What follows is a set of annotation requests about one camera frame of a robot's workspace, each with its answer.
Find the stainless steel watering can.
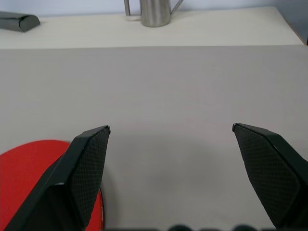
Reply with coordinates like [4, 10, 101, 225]
[124, 0, 185, 27]

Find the grey table mat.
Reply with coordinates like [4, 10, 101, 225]
[0, 45, 308, 231]

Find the black glossy hard case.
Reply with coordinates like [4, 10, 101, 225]
[0, 11, 41, 33]

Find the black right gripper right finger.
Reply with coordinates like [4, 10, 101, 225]
[232, 123, 308, 231]

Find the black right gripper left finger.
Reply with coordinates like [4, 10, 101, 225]
[4, 125, 111, 231]

